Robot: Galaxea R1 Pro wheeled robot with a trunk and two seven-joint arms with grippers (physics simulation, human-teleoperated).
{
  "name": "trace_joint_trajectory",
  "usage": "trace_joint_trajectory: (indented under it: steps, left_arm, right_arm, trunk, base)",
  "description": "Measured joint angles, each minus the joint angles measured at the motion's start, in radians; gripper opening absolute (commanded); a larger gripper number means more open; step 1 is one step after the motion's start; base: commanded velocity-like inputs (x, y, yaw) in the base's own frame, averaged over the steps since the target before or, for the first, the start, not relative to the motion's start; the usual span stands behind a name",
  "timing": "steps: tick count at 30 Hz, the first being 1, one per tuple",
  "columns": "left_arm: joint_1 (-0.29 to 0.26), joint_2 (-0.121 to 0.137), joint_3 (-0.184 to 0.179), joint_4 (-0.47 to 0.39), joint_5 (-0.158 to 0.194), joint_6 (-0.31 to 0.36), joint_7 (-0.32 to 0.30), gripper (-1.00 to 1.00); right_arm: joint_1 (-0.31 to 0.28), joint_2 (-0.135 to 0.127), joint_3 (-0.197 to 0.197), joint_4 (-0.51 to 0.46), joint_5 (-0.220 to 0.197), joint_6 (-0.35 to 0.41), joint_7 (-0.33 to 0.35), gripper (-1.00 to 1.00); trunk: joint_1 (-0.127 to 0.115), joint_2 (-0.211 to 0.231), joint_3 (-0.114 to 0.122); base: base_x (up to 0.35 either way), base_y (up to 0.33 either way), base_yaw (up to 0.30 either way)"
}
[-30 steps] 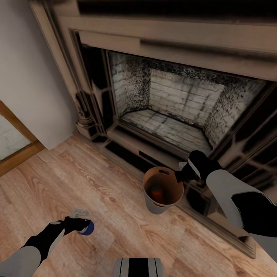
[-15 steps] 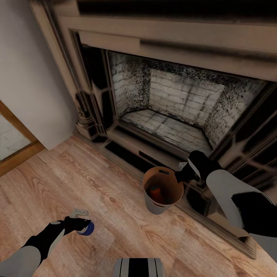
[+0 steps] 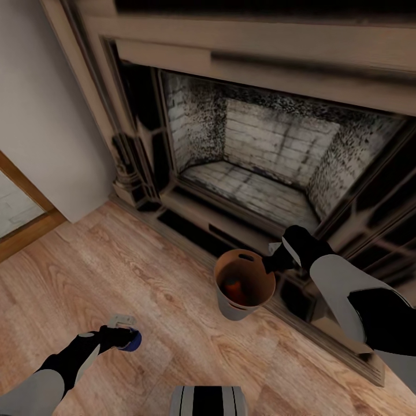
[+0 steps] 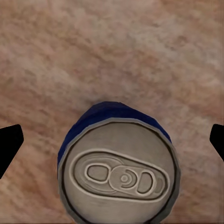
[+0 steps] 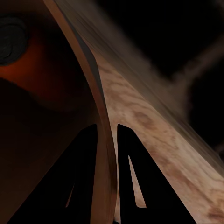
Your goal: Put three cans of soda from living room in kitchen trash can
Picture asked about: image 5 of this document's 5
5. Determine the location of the trash can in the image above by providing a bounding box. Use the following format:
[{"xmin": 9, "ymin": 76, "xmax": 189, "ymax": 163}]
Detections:
[{"xmin": 0, "ymin": 0, "xmax": 117, "ymax": 224}]

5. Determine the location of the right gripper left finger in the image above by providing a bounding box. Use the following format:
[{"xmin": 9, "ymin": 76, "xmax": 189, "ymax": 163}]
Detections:
[{"xmin": 7, "ymin": 124, "xmax": 98, "ymax": 224}]

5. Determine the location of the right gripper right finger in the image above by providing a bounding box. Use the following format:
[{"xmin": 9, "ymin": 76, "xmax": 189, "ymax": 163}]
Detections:
[{"xmin": 117, "ymin": 124, "xmax": 196, "ymax": 224}]

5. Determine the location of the can of soda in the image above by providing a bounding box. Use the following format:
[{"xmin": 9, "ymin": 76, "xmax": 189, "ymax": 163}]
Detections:
[{"xmin": 0, "ymin": 17, "xmax": 79, "ymax": 103}]

